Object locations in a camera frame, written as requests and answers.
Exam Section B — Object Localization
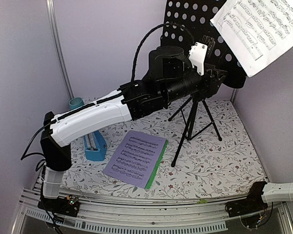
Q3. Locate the black music stand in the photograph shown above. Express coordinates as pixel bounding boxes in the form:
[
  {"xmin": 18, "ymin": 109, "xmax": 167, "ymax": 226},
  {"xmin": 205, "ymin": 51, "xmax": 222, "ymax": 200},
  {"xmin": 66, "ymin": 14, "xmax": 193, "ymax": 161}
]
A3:
[{"xmin": 161, "ymin": 0, "xmax": 246, "ymax": 167}]

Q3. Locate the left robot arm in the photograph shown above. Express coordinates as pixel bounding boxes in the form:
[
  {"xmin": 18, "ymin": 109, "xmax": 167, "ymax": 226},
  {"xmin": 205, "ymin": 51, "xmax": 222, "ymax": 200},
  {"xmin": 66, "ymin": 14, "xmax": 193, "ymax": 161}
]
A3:
[{"xmin": 36, "ymin": 44, "xmax": 228, "ymax": 212}]

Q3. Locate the green paper sheet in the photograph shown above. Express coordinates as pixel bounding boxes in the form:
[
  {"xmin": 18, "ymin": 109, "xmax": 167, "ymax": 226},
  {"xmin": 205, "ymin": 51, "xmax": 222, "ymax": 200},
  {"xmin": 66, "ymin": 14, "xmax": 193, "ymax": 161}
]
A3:
[{"xmin": 145, "ymin": 140, "xmax": 168, "ymax": 189}]

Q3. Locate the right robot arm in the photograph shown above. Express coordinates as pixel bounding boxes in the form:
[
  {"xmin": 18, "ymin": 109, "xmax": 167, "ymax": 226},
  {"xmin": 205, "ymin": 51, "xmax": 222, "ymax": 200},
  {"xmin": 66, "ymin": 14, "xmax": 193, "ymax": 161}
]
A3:
[{"xmin": 258, "ymin": 47, "xmax": 293, "ymax": 201}]

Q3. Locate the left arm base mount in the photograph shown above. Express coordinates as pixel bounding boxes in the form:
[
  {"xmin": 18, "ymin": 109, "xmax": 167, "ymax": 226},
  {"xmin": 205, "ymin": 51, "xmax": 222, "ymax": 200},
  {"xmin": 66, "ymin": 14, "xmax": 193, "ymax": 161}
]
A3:
[{"xmin": 38, "ymin": 194, "xmax": 80, "ymax": 217}]

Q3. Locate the teal cylinder cup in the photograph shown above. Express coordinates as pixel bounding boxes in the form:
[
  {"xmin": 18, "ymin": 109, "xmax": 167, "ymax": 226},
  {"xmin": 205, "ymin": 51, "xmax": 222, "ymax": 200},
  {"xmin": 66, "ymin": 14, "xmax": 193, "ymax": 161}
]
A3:
[{"xmin": 69, "ymin": 97, "xmax": 84, "ymax": 110}]

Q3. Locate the white sheet music page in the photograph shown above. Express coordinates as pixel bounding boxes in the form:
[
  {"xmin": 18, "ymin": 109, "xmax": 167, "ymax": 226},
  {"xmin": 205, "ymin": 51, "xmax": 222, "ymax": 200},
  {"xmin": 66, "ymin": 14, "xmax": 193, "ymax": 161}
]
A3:
[{"xmin": 210, "ymin": 0, "xmax": 293, "ymax": 78}]

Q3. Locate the aluminium frame post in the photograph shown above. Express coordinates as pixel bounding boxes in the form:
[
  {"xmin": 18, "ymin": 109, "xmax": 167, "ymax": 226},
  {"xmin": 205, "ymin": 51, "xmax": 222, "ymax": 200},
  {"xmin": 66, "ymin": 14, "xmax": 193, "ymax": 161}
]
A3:
[
  {"xmin": 46, "ymin": 0, "xmax": 74, "ymax": 99},
  {"xmin": 230, "ymin": 89, "xmax": 239, "ymax": 103}
]

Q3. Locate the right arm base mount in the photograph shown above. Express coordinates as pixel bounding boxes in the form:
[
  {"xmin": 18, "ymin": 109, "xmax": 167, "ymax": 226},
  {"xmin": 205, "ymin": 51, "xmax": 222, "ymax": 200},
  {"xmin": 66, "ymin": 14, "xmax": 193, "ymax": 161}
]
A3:
[{"xmin": 225, "ymin": 181, "xmax": 268, "ymax": 217}]

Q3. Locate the floral table mat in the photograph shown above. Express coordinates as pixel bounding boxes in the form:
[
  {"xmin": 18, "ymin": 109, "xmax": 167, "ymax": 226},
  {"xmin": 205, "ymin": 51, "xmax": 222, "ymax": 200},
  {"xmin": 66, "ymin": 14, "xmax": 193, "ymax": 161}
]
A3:
[{"xmin": 61, "ymin": 99, "xmax": 267, "ymax": 199}]

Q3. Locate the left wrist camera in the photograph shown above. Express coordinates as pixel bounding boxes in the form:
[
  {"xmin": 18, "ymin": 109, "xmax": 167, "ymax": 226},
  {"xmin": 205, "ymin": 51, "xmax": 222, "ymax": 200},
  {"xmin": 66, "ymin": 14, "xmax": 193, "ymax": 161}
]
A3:
[{"xmin": 188, "ymin": 35, "xmax": 215, "ymax": 76}]

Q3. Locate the left aluminium frame post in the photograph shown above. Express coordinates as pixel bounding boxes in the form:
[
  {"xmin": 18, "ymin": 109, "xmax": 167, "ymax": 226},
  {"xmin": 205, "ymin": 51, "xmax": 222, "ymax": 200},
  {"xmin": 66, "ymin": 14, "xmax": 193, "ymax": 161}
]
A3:
[{"xmin": 46, "ymin": 0, "xmax": 74, "ymax": 99}]

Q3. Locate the left camera cable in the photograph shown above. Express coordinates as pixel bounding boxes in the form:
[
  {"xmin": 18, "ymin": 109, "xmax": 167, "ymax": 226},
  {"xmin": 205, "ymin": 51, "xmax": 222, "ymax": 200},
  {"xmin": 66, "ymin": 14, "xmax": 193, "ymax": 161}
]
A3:
[{"xmin": 130, "ymin": 22, "xmax": 195, "ymax": 82}]

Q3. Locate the right aluminium frame post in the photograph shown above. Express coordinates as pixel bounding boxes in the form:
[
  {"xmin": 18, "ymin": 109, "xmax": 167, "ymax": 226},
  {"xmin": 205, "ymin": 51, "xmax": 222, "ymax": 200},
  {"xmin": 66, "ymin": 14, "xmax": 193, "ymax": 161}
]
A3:
[{"xmin": 230, "ymin": 89, "xmax": 239, "ymax": 103}]

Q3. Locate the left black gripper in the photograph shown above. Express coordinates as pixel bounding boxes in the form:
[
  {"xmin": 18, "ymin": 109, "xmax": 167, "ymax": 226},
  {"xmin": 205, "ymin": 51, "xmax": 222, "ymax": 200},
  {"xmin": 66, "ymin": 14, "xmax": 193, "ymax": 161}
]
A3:
[{"xmin": 163, "ymin": 62, "xmax": 230, "ymax": 104}]

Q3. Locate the purple paper sheet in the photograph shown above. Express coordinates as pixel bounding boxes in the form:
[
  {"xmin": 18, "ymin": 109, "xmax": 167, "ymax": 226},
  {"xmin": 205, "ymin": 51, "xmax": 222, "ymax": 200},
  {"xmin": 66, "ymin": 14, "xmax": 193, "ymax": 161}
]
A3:
[{"xmin": 103, "ymin": 130, "xmax": 166, "ymax": 189}]

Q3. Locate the aluminium front rail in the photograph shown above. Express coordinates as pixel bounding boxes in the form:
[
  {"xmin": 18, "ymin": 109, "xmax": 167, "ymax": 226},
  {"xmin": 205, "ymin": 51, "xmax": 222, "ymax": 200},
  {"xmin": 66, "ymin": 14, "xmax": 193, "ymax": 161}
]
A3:
[{"xmin": 11, "ymin": 187, "xmax": 293, "ymax": 234}]

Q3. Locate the blue metronome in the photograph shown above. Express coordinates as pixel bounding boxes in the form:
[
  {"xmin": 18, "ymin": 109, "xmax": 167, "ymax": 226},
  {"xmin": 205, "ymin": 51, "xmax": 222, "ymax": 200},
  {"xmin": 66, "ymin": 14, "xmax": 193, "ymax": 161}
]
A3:
[{"xmin": 83, "ymin": 131, "xmax": 107, "ymax": 161}]

